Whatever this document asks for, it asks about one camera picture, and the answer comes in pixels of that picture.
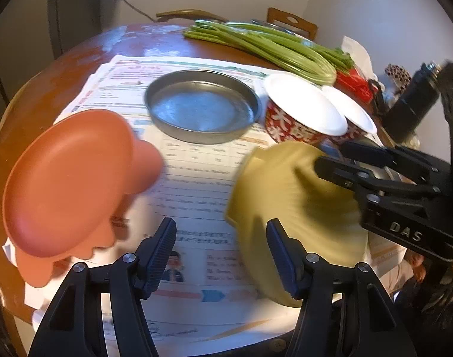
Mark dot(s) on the round metal pan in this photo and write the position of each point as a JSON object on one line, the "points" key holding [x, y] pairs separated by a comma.
{"points": [[200, 108]]}

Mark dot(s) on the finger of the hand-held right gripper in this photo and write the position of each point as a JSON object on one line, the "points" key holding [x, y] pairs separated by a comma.
{"points": [[345, 173], [375, 154]]}

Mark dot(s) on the printed newspaper sheet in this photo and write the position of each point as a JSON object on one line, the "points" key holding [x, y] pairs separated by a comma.
{"points": [[196, 178]]}

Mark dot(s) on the leafy green celery bunch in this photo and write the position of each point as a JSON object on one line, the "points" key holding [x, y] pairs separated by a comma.
{"points": [[323, 49]]}

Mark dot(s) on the curved wooden chair back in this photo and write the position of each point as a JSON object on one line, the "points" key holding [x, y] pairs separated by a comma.
{"points": [[189, 15]]}

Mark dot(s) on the yellow ribbed bowl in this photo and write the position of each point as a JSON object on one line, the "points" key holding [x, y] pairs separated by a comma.
{"points": [[286, 193]]}

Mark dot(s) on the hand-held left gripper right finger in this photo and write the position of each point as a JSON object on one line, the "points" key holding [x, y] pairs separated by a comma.
{"points": [[284, 260]]}

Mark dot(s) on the red packet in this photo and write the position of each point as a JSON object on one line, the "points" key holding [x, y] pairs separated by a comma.
{"points": [[354, 83]]}

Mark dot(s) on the white plastic bag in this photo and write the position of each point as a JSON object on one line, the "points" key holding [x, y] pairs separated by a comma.
{"points": [[358, 54]]}

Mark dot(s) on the person's right hand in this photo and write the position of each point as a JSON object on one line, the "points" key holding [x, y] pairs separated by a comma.
{"points": [[416, 266]]}

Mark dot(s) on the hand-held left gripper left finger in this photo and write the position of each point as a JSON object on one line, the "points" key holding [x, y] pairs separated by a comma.
{"points": [[161, 256]]}

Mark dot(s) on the dark grey fridge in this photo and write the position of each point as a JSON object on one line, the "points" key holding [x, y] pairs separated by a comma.
{"points": [[22, 37]]}

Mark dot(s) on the black bottle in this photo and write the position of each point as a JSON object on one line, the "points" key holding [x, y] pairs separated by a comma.
{"points": [[410, 100]]}

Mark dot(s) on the red patterned white bowl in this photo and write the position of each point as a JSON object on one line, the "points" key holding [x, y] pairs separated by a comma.
{"points": [[304, 100], [356, 113]]}

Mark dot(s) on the brown dotted packet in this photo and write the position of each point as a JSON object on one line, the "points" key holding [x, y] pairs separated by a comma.
{"points": [[397, 76]]}

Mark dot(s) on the orange plastic plate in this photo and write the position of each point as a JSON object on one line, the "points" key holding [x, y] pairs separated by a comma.
{"points": [[62, 178]]}

